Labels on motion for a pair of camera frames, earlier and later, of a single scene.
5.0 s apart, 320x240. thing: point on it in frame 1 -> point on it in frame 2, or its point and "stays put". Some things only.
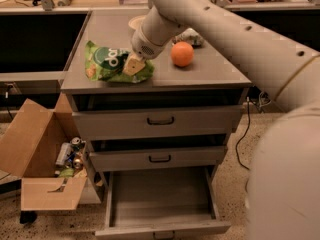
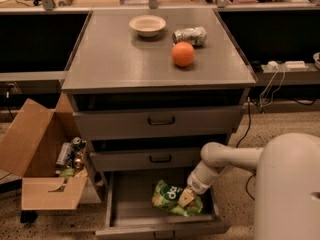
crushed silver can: x=190 y=35 stays put
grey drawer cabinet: x=181 y=119 stays put
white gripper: x=142 y=48 -> x=196 y=183
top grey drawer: x=154 y=123 stays put
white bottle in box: x=63 y=153 stays put
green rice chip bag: x=108 y=62 -> x=167 y=196
